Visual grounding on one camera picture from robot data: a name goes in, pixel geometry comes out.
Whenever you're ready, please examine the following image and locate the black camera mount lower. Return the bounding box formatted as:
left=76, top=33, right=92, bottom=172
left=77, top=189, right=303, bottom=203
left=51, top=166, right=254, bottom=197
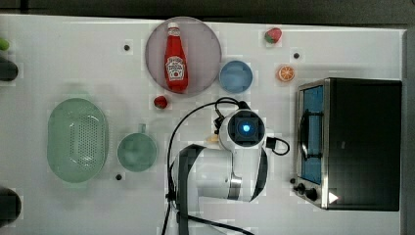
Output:
left=0, top=187, right=22, bottom=227

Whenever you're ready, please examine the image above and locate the black toaster oven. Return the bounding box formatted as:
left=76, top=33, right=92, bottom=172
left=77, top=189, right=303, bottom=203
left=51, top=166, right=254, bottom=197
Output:
left=292, top=77, right=402, bottom=212

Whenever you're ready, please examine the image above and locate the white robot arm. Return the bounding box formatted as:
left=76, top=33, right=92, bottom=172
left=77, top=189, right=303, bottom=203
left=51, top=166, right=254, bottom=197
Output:
left=172, top=109, right=268, bottom=235

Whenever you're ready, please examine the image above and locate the orange slice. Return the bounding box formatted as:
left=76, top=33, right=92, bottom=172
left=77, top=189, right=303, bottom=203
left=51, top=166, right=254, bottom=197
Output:
left=277, top=66, right=296, bottom=82

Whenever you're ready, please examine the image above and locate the green cylinder object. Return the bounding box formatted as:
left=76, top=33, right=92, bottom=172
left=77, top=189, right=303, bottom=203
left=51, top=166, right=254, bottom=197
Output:
left=0, top=38, right=10, bottom=51

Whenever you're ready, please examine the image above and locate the black camera mount upper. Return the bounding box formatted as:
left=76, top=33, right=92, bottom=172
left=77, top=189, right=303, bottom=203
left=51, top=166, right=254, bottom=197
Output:
left=0, top=58, right=19, bottom=81

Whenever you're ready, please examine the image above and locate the green perforated colander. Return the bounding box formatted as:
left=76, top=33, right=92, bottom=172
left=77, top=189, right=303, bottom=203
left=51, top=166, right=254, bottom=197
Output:
left=47, top=98, right=109, bottom=183

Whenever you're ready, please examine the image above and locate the green cup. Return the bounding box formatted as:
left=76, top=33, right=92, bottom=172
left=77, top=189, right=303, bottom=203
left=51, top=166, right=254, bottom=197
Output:
left=116, top=123, right=158, bottom=172

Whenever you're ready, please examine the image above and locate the red strawberry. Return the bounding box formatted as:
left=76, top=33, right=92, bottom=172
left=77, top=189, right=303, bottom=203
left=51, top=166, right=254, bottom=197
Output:
left=264, top=27, right=282, bottom=44

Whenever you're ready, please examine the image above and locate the red ketchup bottle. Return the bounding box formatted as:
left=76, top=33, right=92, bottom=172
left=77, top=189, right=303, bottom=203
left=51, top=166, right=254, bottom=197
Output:
left=164, top=23, right=189, bottom=93

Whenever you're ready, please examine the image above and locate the grey round plate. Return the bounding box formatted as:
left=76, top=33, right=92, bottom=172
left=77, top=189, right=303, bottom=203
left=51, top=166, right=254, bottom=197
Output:
left=145, top=17, right=222, bottom=96

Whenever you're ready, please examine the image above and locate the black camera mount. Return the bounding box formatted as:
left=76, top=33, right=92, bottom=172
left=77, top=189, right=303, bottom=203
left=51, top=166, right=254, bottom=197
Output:
left=0, top=58, right=19, bottom=81
left=0, top=187, right=22, bottom=227

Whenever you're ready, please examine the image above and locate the small red tomato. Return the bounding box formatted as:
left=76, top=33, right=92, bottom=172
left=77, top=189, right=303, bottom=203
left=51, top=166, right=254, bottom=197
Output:
left=154, top=96, right=168, bottom=109

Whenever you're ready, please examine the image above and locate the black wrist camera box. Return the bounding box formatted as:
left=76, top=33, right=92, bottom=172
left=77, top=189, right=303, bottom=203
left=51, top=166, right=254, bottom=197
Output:
left=266, top=137, right=277, bottom=149

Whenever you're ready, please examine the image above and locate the blue bowl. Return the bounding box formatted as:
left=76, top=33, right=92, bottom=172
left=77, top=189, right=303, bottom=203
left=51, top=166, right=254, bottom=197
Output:
left=219, top=60, right=254, bottom=94

